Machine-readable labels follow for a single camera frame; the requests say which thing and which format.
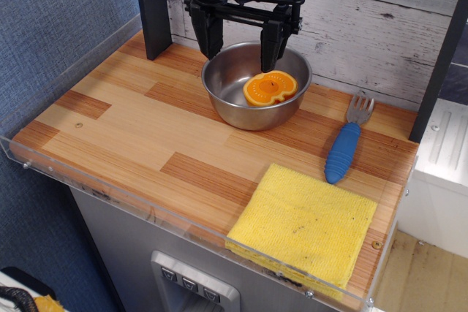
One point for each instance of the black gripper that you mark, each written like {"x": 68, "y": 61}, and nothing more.
{"x": 285, "y": 15}

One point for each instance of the orange toy fruit half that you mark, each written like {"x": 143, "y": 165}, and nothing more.
{"x": 267, "y": 89}

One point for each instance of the stainless steel bowl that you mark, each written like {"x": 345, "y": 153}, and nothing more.
{"x": 224, "y": 77}

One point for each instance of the yellow sponge cloth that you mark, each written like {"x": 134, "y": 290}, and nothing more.
{"x": 308, "y": 230}

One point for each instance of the clear acrylic edge guard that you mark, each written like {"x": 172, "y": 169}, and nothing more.
{"x": 142, "y": 136}

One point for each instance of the silver toy fridge cabinet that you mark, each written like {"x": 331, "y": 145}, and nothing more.
{"x": 125, "y": 242}

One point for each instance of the white toy sink unit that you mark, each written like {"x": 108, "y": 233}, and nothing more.
{"x": 434, "y": 205}

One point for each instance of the silver dispenser button panel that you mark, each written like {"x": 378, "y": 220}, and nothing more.
{"x": 185, "y": 288}

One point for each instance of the yellow black object bottom left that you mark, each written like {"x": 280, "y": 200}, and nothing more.
{"x": 23, "y": 292}

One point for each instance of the black left vertical post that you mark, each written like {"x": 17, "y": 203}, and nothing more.
{"x": 156, "y": 26}

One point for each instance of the black vertical post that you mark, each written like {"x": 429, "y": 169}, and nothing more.
{"x": 156, "y": 26}
{"x": 447, "y": 50}

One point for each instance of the blue handled metal fork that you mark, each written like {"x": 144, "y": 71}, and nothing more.
{"x": 343, "y": 149}

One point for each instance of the black right vertical post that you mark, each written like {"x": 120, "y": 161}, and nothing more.
{"x": 447, "y": 50}

